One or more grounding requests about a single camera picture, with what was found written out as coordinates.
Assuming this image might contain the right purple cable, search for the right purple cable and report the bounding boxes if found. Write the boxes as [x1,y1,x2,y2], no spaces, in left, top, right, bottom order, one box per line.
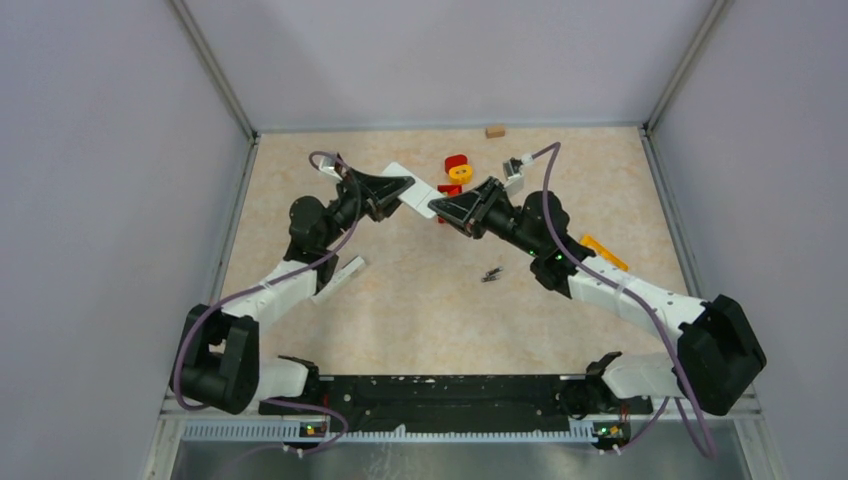
[529,141,720,462]

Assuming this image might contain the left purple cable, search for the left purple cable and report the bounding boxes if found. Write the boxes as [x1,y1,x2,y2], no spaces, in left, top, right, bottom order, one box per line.
[170,150,366,458]

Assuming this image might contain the white remote control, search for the white remote control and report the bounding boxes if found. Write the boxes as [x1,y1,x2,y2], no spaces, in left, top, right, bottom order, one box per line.
[381,162,443,220]

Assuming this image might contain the purple cable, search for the purple cable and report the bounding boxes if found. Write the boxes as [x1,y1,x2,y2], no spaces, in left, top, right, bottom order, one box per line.
[529,141,720,462]
[170,150,366,458]

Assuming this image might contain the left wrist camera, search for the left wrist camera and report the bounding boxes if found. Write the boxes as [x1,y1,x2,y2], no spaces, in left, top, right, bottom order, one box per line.
[318,156,346,182]

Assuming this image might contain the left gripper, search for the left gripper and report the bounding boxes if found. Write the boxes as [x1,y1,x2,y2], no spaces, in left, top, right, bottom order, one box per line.
[320,167,418,249]

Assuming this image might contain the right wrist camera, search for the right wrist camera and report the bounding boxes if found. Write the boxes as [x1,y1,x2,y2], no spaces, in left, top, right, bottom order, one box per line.
[502,153,535,197]

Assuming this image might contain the yellow triangular toy frame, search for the yellow triangular toy frame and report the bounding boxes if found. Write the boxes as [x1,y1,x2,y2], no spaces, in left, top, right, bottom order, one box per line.
[580,234,629,272]

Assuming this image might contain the red toy brick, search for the red toy brick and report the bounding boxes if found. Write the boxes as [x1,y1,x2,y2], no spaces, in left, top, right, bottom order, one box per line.
[430,185,463,224]

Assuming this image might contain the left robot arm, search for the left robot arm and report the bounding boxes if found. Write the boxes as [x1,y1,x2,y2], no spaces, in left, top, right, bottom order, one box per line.
[169,169,416,414]

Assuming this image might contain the red toy block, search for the red toy block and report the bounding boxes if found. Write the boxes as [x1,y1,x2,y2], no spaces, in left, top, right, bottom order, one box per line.
[444,154,468,173]

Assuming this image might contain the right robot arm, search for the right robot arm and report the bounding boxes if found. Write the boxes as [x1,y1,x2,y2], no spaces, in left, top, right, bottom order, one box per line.
[428,178,768,416]

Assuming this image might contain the blue battery pair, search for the blue battery pair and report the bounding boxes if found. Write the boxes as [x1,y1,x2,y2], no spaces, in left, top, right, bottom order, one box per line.
[481,267,503,283]

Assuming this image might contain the small wooden block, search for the small wooden block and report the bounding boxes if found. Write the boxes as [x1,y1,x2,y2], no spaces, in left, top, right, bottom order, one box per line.
[484,125,506,139]

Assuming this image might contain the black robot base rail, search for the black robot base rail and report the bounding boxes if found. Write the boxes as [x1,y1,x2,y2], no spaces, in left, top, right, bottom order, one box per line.
[296,374,654,433]

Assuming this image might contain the white rectangular stick device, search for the white rectangular stick device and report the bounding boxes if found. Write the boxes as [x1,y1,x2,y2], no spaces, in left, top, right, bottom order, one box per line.
[311,256,367,305]

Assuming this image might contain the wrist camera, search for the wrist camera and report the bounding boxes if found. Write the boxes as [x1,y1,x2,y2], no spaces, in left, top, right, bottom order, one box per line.
[318,156,346,182]
[502,153,535,197]

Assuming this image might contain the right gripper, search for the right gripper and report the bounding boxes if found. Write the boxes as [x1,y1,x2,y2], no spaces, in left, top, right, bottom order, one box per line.
[428,178,542,258]

